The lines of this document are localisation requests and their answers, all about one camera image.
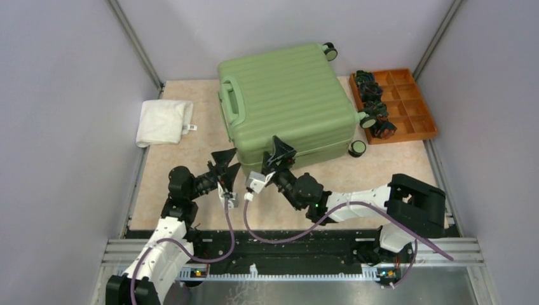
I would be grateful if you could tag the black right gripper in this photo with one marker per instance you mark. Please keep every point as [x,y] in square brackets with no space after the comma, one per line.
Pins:
[281,151]

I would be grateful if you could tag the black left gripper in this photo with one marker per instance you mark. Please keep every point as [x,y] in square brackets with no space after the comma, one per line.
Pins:
[223,174]

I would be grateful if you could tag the green suitcase blue lining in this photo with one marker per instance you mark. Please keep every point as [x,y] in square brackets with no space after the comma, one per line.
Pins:
[292,93]

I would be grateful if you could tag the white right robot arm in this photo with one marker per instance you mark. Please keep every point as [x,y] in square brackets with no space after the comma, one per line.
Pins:
[415,210]

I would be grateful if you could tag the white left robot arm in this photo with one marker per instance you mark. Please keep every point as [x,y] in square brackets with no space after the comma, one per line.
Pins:
[173,243]

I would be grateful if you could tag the suitcase wheel front right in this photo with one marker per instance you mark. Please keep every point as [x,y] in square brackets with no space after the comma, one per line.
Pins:
[357,148]

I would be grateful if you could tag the white folded towel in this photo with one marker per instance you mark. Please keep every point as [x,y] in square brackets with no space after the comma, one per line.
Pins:
[164,121]

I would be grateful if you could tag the suitcase wheel middle right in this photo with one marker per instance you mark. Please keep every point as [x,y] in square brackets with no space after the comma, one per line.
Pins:
[366,120]

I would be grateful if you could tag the dark bundle in tray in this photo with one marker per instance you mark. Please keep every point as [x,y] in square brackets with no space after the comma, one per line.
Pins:
[362,76]
[376,108]
[370,91]
[383,129]

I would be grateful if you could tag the orange compartment tray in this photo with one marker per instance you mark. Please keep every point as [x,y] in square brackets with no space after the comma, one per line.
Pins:
[406,106]

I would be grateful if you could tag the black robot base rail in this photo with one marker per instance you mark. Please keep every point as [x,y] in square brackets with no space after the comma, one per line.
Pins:
[319,253]

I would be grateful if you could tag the white slotted cable duct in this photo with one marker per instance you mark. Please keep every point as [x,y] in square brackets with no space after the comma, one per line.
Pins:
[368,273]

